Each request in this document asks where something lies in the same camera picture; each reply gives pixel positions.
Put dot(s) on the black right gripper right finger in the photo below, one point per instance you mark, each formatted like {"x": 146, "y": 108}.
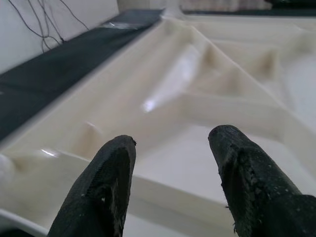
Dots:
{"x": 266, "y": 197}

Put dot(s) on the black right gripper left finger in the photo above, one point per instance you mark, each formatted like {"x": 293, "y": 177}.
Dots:
{"x": 98, "y": 192}

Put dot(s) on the white plastic table top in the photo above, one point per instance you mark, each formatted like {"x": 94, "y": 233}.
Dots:
{"x": 172, "y": 86}

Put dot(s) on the black tablecloth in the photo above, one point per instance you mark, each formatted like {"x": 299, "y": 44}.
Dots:
{"x": 37, "y": 74}

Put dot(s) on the clear tape patch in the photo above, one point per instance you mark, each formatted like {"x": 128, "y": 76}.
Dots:
{"x": 121, "y": 24}

